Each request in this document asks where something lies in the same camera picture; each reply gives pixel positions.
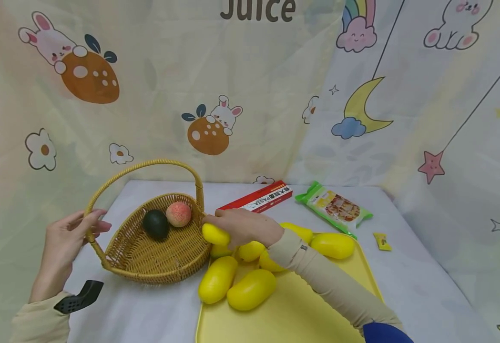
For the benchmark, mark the person's right hand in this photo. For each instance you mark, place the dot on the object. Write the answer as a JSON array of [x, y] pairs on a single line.
[[249, 226]]

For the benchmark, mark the person's left hand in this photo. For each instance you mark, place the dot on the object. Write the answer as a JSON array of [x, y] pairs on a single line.
[[61, 247]]

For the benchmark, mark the person's right fingers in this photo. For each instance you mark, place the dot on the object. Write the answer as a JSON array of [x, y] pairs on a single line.
[[220, 217]]

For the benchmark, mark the person's left thumb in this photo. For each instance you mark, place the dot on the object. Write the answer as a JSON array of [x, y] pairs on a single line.
[[97, 227]]

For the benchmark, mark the person's left index finger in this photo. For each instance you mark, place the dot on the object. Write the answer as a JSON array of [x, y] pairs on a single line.
[[84, 215]]

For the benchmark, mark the yellow mango fruit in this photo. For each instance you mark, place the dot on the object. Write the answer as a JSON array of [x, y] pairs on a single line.
[[213, 235]]

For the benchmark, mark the person's right forearm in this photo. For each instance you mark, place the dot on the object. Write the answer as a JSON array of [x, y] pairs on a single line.
[[331, 281]]

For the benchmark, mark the person's left forearm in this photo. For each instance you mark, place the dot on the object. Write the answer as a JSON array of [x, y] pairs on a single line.
[[41, 319]]

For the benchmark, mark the pink peach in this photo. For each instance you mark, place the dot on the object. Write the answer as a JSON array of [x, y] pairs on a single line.
[[178, 214]]

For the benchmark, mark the red pasta box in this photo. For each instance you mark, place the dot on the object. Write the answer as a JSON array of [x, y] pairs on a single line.
[[261, 197]]

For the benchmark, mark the dark green avocado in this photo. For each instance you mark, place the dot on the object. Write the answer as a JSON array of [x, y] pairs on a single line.
[[156, 225]]

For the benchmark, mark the black wrist band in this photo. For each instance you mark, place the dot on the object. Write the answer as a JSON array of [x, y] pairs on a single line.
[[78, 297]]

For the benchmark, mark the pile of yellow mangoes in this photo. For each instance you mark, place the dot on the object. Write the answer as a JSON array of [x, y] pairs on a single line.
[[249, 288]]

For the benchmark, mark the green snack packet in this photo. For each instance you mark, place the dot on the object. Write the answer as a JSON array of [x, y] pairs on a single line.
[[337, 208]]

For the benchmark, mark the yellow plastic tray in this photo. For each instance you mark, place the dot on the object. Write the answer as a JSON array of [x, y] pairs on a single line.
[[292, 314]]

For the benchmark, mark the small yellow sachet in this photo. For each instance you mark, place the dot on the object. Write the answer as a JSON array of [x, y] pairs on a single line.
[[382, 241]]

